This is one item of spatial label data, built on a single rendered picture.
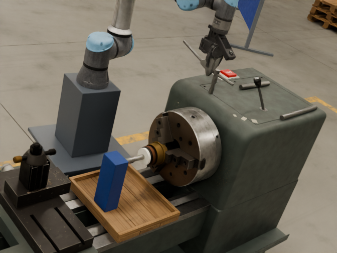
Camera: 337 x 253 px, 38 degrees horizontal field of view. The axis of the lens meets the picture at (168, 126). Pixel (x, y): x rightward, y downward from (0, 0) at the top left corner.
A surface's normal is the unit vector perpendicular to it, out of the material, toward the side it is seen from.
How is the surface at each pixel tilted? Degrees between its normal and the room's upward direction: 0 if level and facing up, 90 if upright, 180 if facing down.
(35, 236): 0
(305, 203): 0
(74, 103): 90
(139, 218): 0
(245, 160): 90
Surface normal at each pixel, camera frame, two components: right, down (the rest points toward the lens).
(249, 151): 0.63, 0.52
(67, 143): -0.80, 0.11
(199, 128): 0.50, -0.52
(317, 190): 0.24, -0.84
